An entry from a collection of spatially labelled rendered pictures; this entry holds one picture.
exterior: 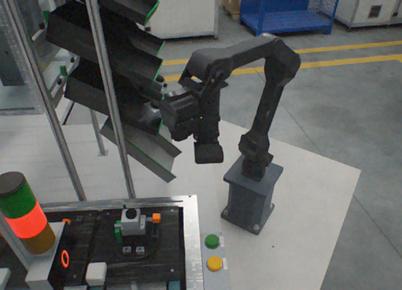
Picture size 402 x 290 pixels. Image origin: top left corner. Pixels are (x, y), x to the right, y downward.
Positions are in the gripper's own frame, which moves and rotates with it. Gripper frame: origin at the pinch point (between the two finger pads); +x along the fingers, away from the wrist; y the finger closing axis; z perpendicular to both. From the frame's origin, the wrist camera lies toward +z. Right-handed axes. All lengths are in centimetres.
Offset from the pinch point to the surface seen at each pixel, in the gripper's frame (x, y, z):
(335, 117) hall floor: 125, -189, -147
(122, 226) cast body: 18.7, 7.2, 22.2
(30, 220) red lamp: -9.2, 25.8, 29.8
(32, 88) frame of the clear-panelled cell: 24, -80, 78
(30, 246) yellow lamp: -3.3, 26.5, 31.6
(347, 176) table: 40, -26, -60
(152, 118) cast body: 1.6, -17.3, 13.9
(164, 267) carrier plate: 28.5, 14.1, 11.8
